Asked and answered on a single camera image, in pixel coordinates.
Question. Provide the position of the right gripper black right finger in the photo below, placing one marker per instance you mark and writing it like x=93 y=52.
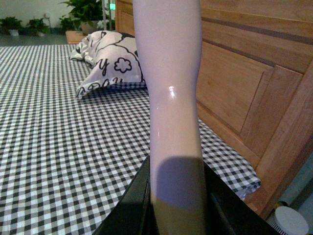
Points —
x=227 y=214

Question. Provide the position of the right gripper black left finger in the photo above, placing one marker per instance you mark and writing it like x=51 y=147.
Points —
x=133 y=214

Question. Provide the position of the beige hand brush black bristles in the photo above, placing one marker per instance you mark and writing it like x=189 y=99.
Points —
x=168 y=35

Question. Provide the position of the white cylindrical air purifier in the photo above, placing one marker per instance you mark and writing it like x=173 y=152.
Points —
x=287 y=221

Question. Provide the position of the teal curtain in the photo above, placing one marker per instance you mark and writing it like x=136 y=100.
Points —
x=299 y=194

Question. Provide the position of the black white checkered bedsheet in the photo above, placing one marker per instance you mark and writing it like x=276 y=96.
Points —
x=65 y=163

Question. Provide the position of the wooden bed headboard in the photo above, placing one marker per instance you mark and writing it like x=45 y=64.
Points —
x=255 y=87

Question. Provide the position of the white pillow black print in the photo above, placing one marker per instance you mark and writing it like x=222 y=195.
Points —
x=113 y=59

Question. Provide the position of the wooden box planter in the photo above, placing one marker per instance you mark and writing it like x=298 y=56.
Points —
x=74 y=37

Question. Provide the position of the potted green plant large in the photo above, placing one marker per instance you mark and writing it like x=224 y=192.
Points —
x=85 y=14

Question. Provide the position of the potted green plant middle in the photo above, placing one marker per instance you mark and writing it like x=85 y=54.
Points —
x=37 y=27

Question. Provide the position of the potted green plant left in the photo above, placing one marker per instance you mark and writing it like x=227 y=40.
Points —
x=11 y=26

